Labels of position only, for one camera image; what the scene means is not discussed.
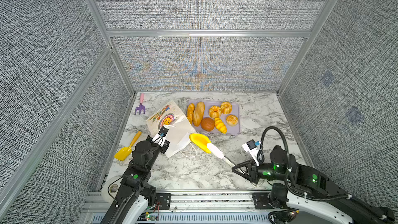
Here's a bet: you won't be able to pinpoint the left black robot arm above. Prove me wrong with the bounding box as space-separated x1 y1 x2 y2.
101 136 170 224

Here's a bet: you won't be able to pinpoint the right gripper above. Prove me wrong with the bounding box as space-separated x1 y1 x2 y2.
232 158 292 184

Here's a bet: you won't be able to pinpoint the yellow oval fake bread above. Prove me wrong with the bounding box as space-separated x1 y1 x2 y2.
214 117 228 134

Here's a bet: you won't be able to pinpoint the yellow toy shovel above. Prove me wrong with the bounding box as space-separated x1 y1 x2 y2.
114 131 142 161

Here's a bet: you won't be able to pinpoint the white paper gift bag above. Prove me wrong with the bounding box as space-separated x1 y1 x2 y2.
146 100 196 158

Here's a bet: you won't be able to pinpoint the yellow ring fake bread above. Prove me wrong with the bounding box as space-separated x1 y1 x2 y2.
208 105 222 119

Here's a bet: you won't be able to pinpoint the orange twisted fake bread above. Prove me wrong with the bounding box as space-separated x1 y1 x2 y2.
187 103 195 124

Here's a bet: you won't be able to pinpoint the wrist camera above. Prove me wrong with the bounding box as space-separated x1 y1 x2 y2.
242 140 264 166
152 126 169 147

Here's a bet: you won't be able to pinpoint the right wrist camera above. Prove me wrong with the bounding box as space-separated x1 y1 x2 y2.
242 140 264 166

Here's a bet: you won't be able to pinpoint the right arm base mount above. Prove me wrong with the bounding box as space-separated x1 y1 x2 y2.
251 191 299 222

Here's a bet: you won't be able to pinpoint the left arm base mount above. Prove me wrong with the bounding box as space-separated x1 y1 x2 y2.
147 193 172 212

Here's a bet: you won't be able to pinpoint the white tape roll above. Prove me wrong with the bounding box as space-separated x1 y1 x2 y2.
101 175 122 203

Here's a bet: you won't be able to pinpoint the golden baguette fake bread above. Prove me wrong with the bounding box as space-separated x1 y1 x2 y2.
193 102 205 127

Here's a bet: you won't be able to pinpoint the purple toy rake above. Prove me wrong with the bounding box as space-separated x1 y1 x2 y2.
134 93 146 115

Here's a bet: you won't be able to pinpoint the metal tongs white tips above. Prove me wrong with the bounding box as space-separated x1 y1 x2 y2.
207 144 255 168

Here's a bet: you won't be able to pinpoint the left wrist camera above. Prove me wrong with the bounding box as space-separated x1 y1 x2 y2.
152 126 169 147

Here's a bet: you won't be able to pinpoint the lilac plastic tray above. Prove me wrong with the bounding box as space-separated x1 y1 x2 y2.
187 99 240 135

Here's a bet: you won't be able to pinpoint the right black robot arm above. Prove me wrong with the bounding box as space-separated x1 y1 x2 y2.
232 127 395 224

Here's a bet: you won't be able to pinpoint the round brown fake bun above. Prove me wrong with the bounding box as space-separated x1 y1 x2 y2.
201 117 215 132

